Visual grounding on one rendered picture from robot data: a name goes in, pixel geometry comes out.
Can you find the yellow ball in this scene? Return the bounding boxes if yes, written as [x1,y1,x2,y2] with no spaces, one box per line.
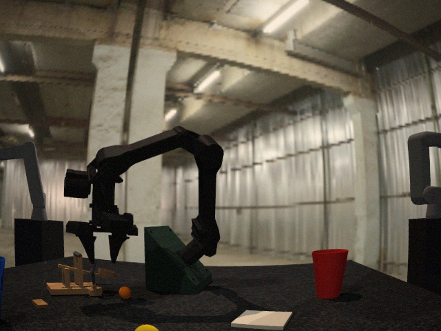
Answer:
[135,325,159,331]

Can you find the orange ball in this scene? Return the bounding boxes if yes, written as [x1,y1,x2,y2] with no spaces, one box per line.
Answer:
[119,287,132,299]

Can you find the blue plastic cup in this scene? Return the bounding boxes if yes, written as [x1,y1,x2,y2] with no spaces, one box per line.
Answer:
[0,256,5,316]

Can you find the beige flat rectangular slab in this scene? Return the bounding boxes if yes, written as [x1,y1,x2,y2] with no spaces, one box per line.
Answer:
[231,310,293,330]

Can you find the red plastic cup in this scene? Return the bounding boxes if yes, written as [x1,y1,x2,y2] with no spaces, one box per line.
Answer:
[311,249,349,299]

